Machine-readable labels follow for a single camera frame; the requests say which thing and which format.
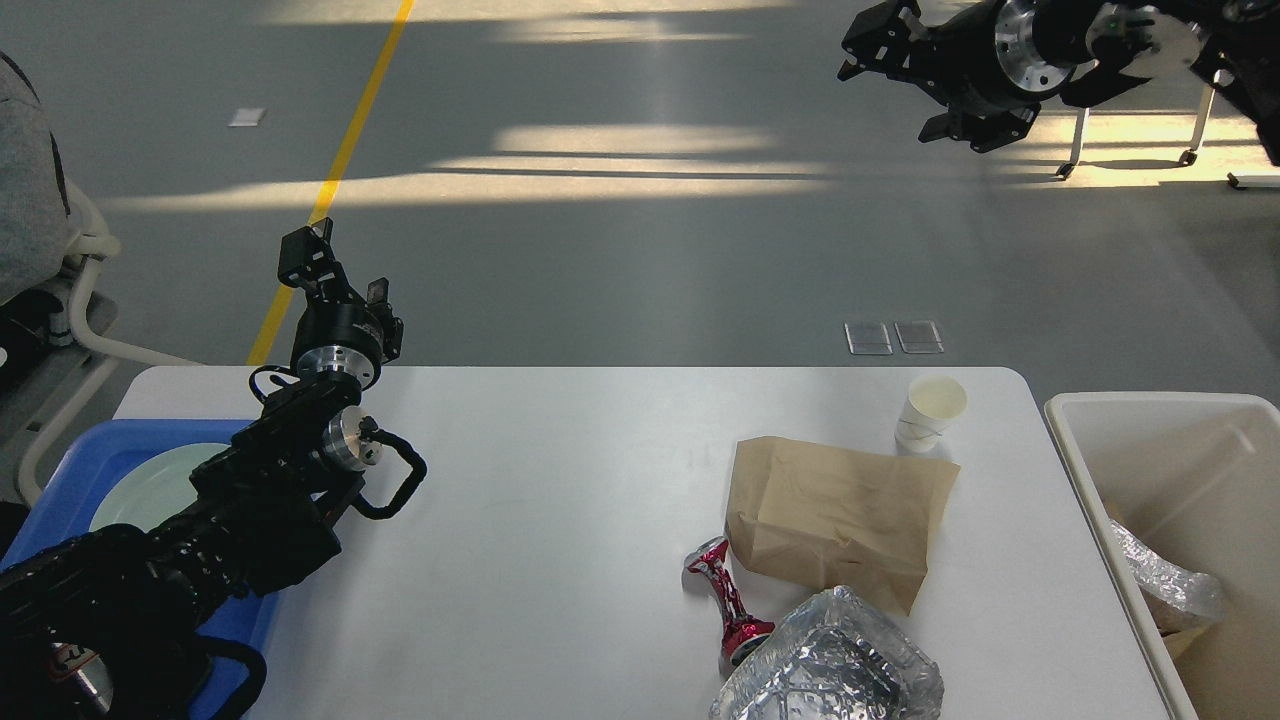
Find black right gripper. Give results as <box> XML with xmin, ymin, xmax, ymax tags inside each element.
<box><xmin>837</xmin><ymin>1</ymin><xmax>1076</xmax><ymax>152</ymax></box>

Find white chair left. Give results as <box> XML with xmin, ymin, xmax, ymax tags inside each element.
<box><xmin>3</xmin><ymin>56</ymin><xmax>186</xmax><ymax>507</ymax></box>

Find white chair top right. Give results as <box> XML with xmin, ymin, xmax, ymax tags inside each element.
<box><xmin>1055</xmin><ymin>70</ymin><xmax>1236</xmax><ymax>181</ymax></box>

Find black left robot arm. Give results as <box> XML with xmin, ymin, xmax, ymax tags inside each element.
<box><xmin>1</xmin><ymin>218</ymin><xmax>428</xmax><ymax>719</ymax></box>

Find cardboard piece in bin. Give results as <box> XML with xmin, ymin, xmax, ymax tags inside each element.
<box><xmin>1160</xmin><ymin>626</ymin><xmax>1210</xmax><ymax>660</ymax></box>

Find small foil piece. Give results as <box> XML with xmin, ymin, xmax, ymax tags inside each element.
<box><xmin>1108</xmin><ymin>519</ymin><xmax>1228</xmax><ymax>635</ymax></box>

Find white plastic bin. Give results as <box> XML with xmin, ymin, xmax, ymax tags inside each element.
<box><xmin>1044</xmin><ymin>391</ymin><xmax>1279</xmax><ymax>719</ymax></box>

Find floor outlet plate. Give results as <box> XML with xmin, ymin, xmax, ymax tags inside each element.
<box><xmin>893</xmin><ymin>320</ymin><xmax>945</xmax><ymax>354</ymax></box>
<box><xmin>844</xmin><ymin>322</ymin><xmax>895</xmax><ymax>356</ymax></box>

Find crumpled aluminium foil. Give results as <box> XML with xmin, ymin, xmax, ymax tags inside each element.
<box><xmin>708</xmin><ymin>585</ymin><xmax>945</xmax><ymax>719</ymax></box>

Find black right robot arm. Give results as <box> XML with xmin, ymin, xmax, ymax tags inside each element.
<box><xmin>837</xmin><ymin>1</ymin><xmax>1279</xmax><ymax>163</ymax></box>

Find blue plastic tray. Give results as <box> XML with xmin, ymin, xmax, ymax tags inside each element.
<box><xmin>3</xmin><ymin>419</ymin><xmax>279</xmax><ymax>719</ymax></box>

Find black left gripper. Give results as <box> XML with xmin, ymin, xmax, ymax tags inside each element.
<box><xmin>276</xmin><ymin>218</ymin><xmax>404</xmax><ymax>389</ymax></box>

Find light green plate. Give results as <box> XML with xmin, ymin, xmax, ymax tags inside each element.
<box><xmin>90</xmin><ymin>443</ymin><xmax>230</xmax><ymax>532</ymax></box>

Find crushed red soda can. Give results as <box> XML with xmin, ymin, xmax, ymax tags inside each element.
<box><xmin>684</xmin><ymin>536</ymin><xmax>776</xmax><ymax>667</ymax></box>

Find left floor outlet plate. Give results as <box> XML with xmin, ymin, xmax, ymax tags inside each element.
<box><xmin>844</xmin><ymin>322</ymin><xmax>895</xmax><ymax>356</ymax></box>

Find right floor outlet plate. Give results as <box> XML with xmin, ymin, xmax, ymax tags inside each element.
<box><xmin>893</xmin><ymin>320</ymin><xmax>945</xmax><ymax>354</ymax></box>

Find brown paper bag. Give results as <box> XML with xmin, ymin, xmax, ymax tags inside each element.
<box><xmin>724</xmin><ymin>436</ymin><xmax>961</xmax><ymax>618</ymax></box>

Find white chair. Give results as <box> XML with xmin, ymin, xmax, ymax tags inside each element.
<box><xmin>3</xmin><ymin>56</ymin><xmax>186</xmax><ymax>507</ymax></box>
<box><xmin>1055</xmin><ymin>70</ymin><xmax>1236</xmax><ymax>181</ymax></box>

